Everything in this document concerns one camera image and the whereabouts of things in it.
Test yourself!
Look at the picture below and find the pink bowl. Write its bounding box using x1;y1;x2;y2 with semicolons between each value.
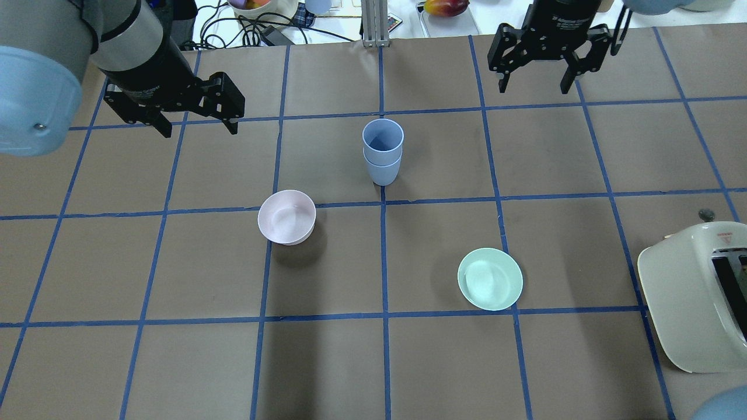
258;190;317;246

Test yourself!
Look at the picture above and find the blue cup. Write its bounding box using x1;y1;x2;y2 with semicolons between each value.
362;118;404;166
364;155;402;186

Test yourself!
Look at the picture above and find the small remote control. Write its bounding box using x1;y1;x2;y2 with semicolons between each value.
387;13;403;33

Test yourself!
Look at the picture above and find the bowl of foam blocks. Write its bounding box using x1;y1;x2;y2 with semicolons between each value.
228;1;299;23

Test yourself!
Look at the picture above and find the red apple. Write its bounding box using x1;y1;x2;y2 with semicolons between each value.
423;0;470;17

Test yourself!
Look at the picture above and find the mint green bowl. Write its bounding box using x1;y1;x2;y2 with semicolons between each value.
457;247;525;312

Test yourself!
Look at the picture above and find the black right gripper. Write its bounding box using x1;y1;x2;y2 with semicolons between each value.
487;1;612;94

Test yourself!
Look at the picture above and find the aluminium frame post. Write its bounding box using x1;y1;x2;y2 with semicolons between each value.
361;0;390;48

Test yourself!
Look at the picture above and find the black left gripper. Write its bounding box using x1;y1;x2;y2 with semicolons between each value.
104;58;246;138

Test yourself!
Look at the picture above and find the cream white toaster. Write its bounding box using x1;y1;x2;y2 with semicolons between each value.
637;208;746;374

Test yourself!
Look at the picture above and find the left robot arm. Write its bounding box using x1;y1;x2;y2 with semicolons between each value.
1;1;245;157

